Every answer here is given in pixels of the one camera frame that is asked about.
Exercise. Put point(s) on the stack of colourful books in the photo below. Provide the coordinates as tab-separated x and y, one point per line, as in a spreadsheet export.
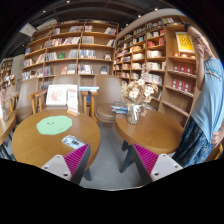
119	108

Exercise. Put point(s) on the glass vase with dried flowers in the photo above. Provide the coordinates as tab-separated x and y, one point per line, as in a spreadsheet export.
134	114

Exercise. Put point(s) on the distant wooden bookshelf unit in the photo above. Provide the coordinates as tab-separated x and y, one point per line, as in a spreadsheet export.
6	71

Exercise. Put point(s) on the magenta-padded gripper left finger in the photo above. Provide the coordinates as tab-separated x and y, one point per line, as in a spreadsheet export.
77	159

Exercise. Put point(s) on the white framed picture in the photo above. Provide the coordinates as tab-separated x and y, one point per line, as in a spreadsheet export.
56	95

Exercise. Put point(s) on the tall wooden bookshelf unit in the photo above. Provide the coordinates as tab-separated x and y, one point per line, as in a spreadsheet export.
156	66

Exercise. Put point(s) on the white sign on wooden base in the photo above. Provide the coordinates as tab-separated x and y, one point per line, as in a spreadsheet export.
72	98

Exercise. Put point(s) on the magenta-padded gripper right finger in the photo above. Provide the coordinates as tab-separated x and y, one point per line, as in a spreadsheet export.
146	159

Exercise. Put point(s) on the person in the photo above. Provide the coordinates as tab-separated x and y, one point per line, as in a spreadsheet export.
210	100

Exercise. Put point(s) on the green blob-shaped mouse pad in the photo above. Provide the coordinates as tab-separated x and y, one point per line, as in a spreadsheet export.
54	125

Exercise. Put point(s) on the transparent blue computer mouse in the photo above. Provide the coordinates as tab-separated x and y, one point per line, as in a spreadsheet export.
73	142

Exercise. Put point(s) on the round wooden side table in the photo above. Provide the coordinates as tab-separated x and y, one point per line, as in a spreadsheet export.
150	130
6	126

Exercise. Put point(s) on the brown padded wooden armchair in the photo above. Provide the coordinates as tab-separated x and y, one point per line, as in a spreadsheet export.
108	95
66	79
26	96

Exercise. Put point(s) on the vase with pale dried branches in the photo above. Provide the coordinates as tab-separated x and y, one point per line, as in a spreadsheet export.
5	100

